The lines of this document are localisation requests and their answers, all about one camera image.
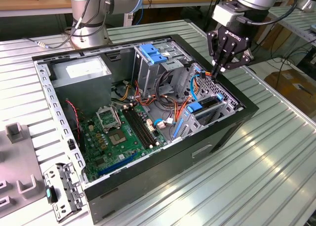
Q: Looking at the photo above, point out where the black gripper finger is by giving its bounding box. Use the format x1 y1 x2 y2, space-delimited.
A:
206 31 228 78
219 44 253 74

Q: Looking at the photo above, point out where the hard disk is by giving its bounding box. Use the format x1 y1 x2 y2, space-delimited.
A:
172 93 224 140

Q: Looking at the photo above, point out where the grey metal disk bay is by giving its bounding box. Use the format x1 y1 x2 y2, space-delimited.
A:
170 79 245 142

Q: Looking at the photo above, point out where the large labelled cardboard box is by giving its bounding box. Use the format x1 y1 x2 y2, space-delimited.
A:
264 68 316 115

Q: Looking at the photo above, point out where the blue plastic drive latch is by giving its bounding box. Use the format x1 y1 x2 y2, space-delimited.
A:
139 44 168 65

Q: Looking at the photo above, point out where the metal slat side table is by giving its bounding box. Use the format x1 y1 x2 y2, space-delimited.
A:
237 5 316 61

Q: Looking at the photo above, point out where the grey metal drive cage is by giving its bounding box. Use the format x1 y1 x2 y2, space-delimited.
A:
132 39 193 98

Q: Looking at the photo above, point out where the black RAM slot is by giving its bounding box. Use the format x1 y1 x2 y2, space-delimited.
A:
129 105 158 145
122 107 152 149

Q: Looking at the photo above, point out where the green motherboard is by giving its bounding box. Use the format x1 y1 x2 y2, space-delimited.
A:
80 104 171 184

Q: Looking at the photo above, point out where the metal socket cover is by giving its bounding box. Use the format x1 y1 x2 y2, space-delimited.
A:
95 107 122 133

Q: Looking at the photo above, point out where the grey power supply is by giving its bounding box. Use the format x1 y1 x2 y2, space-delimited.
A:
50 56 112 115

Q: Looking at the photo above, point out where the black PC case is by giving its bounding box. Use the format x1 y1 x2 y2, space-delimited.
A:
31 34 259 225

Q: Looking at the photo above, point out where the blue expansion slot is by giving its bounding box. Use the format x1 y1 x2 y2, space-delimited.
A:
98 151 138 177

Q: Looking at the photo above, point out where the black case fan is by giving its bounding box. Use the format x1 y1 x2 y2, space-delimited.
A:
65 101 86 154

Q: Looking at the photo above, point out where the wooden desk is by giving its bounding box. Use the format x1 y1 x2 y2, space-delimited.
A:
0 0 293 38

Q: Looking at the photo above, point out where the grey parts rack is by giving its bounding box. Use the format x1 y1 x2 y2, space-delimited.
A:
0 123 47 218

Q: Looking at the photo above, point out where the orange red power wire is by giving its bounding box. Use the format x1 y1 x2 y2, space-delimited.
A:
194 72 218 88

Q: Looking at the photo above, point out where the blue data wire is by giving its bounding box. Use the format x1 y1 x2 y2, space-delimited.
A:
189 65 205 102

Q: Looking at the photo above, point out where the black camera cable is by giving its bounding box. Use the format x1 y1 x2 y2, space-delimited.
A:
240 0 298 26

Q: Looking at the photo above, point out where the orange black wire bundle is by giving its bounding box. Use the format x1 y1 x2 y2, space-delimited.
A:
134 80 191 123

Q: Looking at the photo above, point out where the blue wire white plug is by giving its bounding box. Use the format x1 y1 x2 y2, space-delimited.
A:
153 117 176 130

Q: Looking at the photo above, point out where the yellow orange wire bundle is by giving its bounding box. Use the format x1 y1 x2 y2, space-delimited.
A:
119 84 135 101

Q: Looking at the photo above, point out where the red black fan wire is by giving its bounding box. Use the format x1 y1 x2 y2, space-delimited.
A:
65 100 82 145

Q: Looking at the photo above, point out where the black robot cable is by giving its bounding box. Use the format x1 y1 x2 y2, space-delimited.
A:
24 0 111 49

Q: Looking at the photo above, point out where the metal expansion bracket retainer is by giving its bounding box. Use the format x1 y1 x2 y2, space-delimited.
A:
43 162 87 223

